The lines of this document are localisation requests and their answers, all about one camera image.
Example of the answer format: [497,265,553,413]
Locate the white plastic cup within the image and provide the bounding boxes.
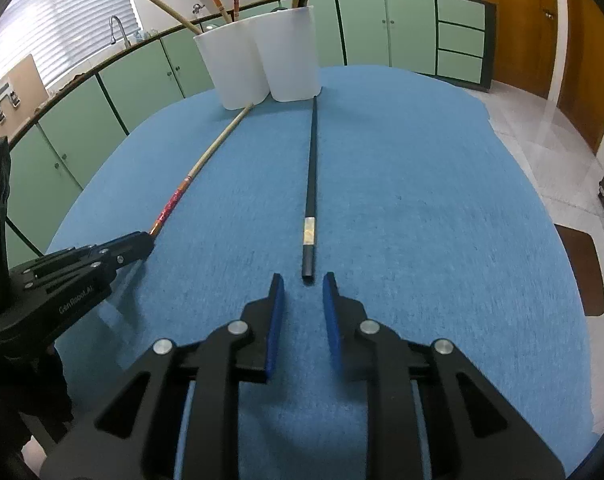
[193,16,270,110]
[249,5,322,102]

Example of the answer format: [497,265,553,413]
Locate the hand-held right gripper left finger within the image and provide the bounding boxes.
[39,274,286,480]

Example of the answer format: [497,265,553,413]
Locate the green drawer stack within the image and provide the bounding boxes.
[434,0,498,92]

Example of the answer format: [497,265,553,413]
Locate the green base cabinets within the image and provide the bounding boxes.
[4,0,439,266]

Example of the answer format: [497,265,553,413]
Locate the brown floor mat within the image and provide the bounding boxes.
[553,224,604,317]

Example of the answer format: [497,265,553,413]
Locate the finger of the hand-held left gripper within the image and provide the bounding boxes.
[8,231,151,282]
[23,234,156,298]

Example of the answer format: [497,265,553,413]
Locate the cardboard box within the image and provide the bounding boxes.
[0,54,49,142]

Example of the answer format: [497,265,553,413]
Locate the plain wooden chopstick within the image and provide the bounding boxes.
[145,0,200,36]

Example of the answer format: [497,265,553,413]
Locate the chrome sink faucet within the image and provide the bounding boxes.
[108,15,132,50]

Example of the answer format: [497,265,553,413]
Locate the wooden door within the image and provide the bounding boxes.
[479,0,564,101]
[557,0,604,154]

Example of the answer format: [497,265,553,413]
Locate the white window blinds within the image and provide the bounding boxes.
[0,0,144,97]

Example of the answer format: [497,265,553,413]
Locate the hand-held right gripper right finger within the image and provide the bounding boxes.
[322,272,566,480]

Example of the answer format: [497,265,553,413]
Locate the blue table cloth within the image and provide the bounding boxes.
[44,64,596,480]

